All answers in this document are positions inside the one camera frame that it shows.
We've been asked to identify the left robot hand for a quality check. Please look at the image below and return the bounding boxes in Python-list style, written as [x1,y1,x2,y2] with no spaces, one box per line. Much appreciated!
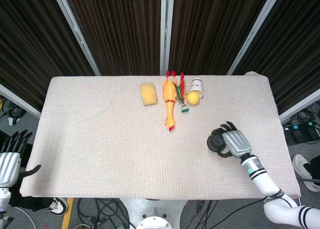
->
[0,129,42,189]

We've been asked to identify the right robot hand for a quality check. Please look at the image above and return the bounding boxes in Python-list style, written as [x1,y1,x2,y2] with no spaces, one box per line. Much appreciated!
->
[211,121,253,160]

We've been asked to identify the black bowl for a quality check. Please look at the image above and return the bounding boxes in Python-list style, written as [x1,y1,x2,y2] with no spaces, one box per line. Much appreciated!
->
[206,133,227,154]

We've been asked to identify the white paper cup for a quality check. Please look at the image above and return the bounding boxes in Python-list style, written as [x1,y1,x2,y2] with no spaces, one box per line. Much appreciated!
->
[187,78,205,99]

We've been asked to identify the black trouser leg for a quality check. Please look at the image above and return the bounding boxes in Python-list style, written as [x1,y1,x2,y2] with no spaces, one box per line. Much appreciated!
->
[8,188,55,212]
[309,155,320,182]

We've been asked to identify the yellow ball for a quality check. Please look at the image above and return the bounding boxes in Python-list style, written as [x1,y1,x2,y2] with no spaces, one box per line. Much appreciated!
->
[186,91,201,106]

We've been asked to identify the white black sneaker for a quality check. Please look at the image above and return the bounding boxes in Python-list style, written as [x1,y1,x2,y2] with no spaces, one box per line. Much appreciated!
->
[46,197,69,217]

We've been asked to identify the yellow floor tape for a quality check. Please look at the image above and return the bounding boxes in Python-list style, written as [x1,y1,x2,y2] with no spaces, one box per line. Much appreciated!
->
[61,197,75,229]

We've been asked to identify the red green feather shuttlecock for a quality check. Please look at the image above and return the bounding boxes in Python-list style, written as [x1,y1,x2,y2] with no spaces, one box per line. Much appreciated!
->
[174,72,190,114]

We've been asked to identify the orange rubber chicken toy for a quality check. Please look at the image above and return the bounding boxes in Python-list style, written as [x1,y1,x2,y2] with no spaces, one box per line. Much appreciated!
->
[162,70,179,132]

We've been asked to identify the yellow sponge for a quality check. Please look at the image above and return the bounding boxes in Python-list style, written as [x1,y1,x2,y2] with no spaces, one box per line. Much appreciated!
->
[139,82,158,107]

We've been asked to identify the beige waffle tablecloth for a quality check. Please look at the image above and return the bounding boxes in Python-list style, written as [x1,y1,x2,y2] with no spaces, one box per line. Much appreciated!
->
[19,71,302,200]

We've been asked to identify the dark brown corrugated panel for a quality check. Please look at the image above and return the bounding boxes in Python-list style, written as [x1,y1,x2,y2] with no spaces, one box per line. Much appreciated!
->
[169,0,273,76]
[62,0,162,76]
[233,0,320,114]
[0,0,97,112]

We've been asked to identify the black cable bundle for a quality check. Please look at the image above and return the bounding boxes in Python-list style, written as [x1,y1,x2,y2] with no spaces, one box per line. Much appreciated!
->
[76,198,131,229]
[0,95,27,126]
[291,102,320,126]

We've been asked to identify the white frame rail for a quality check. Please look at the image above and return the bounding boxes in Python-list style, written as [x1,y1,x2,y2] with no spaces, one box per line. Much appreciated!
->
[279,87,320,124]
[0,83,42,119]

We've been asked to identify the black floor cable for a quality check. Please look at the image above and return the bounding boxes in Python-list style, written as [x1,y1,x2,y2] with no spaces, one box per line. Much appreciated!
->
[219,200,268,229]

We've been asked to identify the white round robot pedestal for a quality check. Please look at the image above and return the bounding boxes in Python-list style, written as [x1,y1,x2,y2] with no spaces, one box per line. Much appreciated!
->
[119,198,191,229]

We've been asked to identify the white frame post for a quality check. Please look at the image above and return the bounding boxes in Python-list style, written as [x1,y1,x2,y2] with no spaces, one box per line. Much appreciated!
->
[51,0,101,77]
[159,0,175,76]
[226,0,285,76]

